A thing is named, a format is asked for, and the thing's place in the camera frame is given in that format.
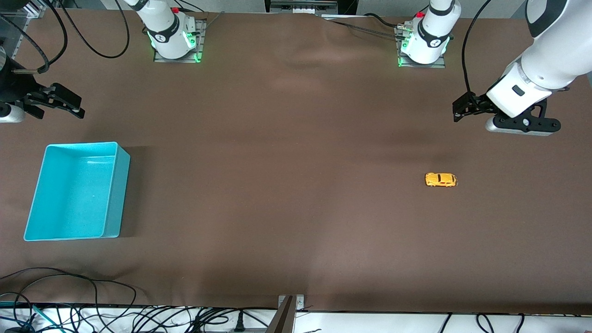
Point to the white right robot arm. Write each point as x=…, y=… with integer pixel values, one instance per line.
x=162, y=27

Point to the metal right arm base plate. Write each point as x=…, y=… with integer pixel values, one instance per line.
x=201, y=37

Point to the teal plastic bin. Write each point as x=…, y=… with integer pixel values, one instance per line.
x=74, y=194

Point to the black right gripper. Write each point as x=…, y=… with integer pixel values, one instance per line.
x=14, y=88

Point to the grey power strip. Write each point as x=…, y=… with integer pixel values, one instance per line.
x=303, y=7

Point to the black power plug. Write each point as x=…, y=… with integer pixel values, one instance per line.
x=239, y=323

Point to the yellow toy beetle car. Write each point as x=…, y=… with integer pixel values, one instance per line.
x=440, y=179

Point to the grey metal bracket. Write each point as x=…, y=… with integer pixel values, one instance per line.
x=286, y=319

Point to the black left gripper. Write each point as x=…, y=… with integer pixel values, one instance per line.
x=479, y=105

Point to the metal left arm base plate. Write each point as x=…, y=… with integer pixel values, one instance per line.
x=439, y=65

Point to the aluminium frame profile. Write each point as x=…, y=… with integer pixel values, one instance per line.
x=27, y=18

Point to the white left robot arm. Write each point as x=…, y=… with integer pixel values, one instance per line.
x=555, y=51

